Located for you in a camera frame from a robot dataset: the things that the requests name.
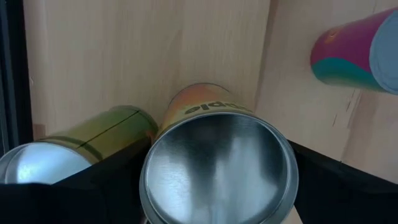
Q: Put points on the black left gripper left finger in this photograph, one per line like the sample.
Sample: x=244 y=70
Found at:
x=62 y=202

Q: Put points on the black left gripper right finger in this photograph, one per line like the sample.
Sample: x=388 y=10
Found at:
x=348 y=196

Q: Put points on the green label tin can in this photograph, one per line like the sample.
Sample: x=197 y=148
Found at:
x=102 y=133

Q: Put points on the orange pineapple label can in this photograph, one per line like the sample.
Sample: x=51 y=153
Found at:
x=217 y=168

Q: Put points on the teal pink cherries can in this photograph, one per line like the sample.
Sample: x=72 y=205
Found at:
x=345 y=53

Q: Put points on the black aluminium table frame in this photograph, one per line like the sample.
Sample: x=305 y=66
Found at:
x=18 y=77

